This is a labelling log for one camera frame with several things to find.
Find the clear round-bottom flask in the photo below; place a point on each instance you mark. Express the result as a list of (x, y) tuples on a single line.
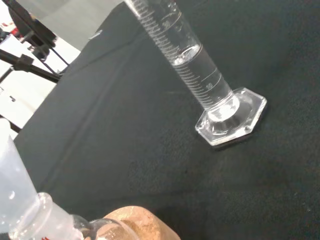
[(50, 220)]

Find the black bench cloth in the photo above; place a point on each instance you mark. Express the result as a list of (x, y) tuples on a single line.
[(175, 162)]

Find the black tripod with red parts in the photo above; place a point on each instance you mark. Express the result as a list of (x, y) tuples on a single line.
[(23, 61)]

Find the translucent plastic funnel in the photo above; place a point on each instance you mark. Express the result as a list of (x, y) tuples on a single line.
[(12, 175)]

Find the clear cloth clip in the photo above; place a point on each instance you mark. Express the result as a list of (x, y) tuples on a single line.
[(95, 34)]

